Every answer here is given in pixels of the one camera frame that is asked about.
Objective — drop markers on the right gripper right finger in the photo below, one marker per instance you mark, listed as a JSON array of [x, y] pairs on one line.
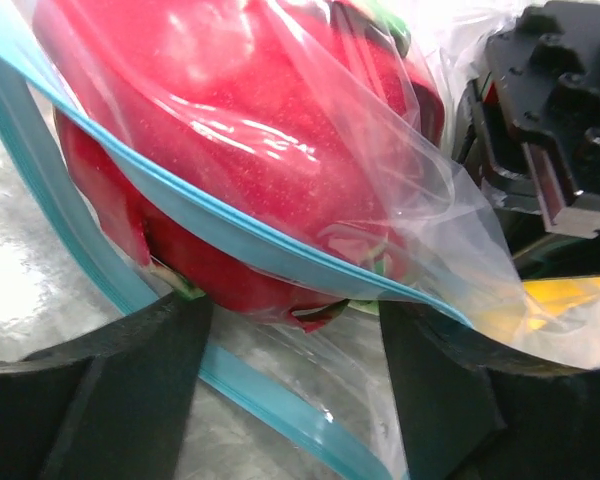
[[472, 408]]

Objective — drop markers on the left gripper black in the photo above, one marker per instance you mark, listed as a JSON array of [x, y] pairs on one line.
[[528, 132]]

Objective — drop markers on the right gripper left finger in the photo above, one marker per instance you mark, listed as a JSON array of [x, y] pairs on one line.
[[110, 404]]

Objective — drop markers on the yellow fake fruit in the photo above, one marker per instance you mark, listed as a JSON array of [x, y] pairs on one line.
[[555, 316]]

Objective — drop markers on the clear zip top bag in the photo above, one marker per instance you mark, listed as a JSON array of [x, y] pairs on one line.
[[328, 390]]

